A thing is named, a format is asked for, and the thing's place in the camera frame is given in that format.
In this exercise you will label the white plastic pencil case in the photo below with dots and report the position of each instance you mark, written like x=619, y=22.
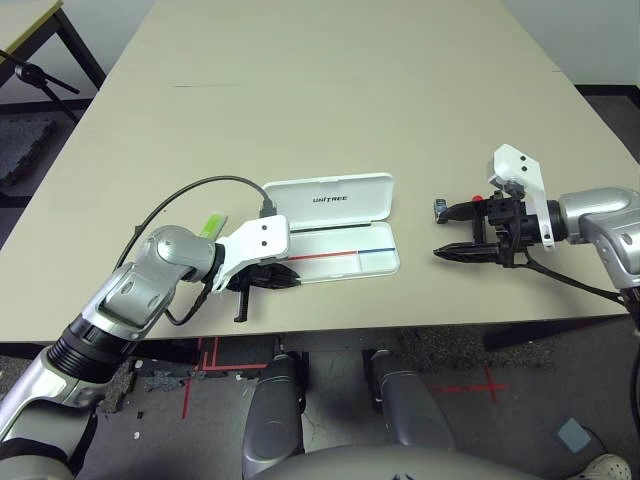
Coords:
x=350, y=200

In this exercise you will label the grey robot torso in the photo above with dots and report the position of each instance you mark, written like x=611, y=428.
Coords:
x=375, y=465

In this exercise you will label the grey robot leg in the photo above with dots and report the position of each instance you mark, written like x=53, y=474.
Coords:
x=272, y=415
x=405, y=405

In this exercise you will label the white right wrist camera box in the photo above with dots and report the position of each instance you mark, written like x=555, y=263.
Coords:
x=515, y=165

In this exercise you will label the dark foam floor mat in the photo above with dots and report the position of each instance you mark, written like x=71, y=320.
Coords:
x=22, y=150

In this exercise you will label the red floor tape lines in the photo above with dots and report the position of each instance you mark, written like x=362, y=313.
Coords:
x=225, y=368

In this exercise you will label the grey robot right leg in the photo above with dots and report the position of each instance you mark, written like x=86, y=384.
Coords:
x=405, y=405

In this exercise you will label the small dark sharpener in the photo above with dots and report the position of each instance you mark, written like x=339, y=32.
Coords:
x=439, y=205

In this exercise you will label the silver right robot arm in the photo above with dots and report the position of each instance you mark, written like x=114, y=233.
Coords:
x=595, y=215

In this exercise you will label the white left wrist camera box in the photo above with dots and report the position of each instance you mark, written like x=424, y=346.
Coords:
x=260, y=240

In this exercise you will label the grey-blue foam scrap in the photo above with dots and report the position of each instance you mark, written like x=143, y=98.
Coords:
x=165, y=382

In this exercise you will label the green eraser pack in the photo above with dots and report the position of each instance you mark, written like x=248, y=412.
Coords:
x=212, y=226

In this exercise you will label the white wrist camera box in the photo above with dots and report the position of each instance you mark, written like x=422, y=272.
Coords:
x=260, y=240
x=515, y=165

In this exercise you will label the black tripod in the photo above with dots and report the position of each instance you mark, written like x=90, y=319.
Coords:
x=30, y=74

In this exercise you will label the dark speckled floor mat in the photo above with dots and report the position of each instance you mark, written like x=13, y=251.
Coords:
x=440, y=350

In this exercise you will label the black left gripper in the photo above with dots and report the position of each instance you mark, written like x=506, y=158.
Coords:
x=243, y=305

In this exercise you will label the grey robot left leg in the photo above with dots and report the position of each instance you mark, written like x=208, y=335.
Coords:
x=272, y=415

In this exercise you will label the crumbled dark foam chunk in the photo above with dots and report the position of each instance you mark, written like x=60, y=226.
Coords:
x=120, y=390

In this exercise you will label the grey-blue square floor pad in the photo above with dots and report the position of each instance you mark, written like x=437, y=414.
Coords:
x=574, y=435

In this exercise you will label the white bystander shoe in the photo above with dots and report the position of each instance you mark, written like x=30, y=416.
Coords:
x=607, y=470

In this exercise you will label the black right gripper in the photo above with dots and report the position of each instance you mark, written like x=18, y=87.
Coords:
x=505, y=220

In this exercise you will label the side table with black frame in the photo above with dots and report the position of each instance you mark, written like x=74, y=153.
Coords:
x=82, y=50

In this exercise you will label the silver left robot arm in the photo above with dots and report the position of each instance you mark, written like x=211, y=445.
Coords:
x=130, y=290

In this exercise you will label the red floor tape cross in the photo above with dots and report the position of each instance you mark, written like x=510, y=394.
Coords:
x=492, y=386

